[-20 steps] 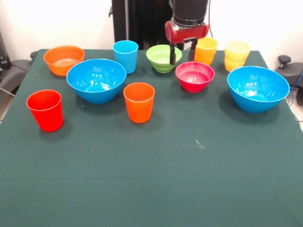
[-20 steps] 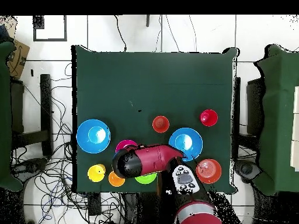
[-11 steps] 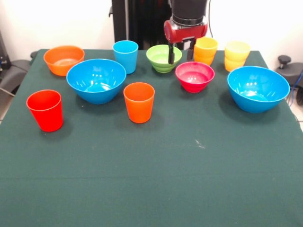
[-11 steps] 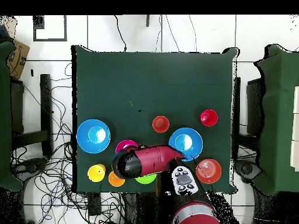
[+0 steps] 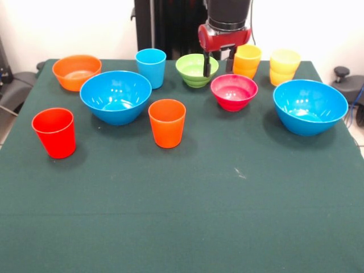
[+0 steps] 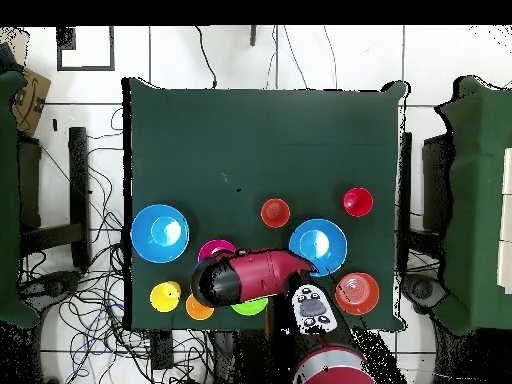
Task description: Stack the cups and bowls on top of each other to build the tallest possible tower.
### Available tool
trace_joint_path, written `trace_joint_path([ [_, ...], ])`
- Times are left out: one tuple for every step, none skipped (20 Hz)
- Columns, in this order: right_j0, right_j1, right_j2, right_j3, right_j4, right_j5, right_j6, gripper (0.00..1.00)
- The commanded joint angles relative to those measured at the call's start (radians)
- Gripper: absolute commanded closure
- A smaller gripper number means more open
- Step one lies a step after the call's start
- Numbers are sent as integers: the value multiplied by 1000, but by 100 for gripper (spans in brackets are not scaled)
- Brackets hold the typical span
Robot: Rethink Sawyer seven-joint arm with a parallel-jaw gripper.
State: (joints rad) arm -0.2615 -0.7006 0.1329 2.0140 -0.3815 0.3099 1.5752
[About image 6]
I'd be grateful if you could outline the pink bowl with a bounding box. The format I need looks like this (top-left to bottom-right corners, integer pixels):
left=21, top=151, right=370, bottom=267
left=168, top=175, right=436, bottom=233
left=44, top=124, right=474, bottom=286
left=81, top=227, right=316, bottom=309
left=197, top=238, right=238, bottom=263

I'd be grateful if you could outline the large blue bowl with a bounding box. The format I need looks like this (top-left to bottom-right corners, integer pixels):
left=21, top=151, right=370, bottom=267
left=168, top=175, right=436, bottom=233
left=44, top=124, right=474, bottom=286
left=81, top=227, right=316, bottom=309
left=130, top=203, right=191, bottom=264
left=288, top=218, right=349, bottom=278

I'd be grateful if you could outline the dark green tablecloth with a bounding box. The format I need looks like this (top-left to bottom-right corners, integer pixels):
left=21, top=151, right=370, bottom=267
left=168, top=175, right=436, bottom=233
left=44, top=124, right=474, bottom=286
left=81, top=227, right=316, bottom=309
left=121, top=76, right=409, bottom=334

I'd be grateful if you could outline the green bowl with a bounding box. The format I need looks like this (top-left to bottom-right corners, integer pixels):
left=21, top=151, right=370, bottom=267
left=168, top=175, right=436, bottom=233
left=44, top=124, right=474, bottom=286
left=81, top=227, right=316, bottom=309
left=230, top=296, right=270, bottom=317

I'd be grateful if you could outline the red cup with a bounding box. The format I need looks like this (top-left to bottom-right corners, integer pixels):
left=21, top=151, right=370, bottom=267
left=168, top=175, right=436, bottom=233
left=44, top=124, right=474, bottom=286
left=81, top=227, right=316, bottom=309
left=341, top=186, right=375, bottom=218

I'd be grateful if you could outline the light orange cup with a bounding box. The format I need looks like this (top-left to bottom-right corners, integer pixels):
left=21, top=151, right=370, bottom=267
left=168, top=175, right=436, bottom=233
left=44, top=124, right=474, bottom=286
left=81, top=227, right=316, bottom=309
left=184, top=293, right=216, bottom=322

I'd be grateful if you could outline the yellow cup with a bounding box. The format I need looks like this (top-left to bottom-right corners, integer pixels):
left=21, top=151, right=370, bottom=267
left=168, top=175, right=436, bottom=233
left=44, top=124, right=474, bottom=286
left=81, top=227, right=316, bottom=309
left=148, top=280, right=182, bottom=314

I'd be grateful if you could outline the orange bowl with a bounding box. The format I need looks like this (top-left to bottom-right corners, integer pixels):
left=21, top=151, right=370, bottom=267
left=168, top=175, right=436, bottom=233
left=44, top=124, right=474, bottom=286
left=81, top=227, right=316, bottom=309
left=334, top=272, right=381, bottom=316

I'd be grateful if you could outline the black power strip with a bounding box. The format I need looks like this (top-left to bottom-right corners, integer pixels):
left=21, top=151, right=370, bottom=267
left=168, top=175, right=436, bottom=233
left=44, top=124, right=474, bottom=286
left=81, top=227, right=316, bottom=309
left=150, top=330, right=176, bottom=372

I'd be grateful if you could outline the black metal stand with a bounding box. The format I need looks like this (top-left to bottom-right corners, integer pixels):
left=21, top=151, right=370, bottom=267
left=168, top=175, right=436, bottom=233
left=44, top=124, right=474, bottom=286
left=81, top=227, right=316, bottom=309
left=17, top=126, right=91, bottom=269
left=399, top=130, right=455, bottom=277

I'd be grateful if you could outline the green cloth side table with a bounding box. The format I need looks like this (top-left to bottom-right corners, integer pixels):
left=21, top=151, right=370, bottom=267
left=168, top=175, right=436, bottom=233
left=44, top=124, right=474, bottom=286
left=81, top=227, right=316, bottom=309
left=435, top=75, right=512, bottom=337
left=0, top=70, right=39, bottom=329

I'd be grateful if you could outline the cardboard box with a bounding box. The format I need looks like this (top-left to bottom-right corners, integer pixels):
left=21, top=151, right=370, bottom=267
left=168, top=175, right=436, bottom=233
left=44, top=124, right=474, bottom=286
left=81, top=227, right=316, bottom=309
left=10, top=66, right=52, bottom=138

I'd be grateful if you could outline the white box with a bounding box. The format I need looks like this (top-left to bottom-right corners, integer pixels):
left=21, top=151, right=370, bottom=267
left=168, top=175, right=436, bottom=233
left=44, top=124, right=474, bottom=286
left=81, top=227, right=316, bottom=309
left=496, top=146, right=512, bottom=295

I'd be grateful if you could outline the black cable with plug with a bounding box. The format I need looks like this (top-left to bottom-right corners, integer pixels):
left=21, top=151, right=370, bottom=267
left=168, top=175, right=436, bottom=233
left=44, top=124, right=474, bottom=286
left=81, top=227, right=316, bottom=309
left=194, top=25, right=219, bottom=90

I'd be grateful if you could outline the grey pedestal foot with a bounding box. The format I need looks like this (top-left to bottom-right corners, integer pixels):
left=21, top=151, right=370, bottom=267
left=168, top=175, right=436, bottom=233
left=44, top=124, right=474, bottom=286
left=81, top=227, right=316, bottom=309
left=19, top=270, right=83, bottom=307
left=401, top=273, right=449, bottom=314

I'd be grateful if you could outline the black square floor frame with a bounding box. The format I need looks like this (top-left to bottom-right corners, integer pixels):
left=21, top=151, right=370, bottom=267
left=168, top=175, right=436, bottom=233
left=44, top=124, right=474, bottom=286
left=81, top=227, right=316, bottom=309
left=56, top=25, right=116, bottom=72

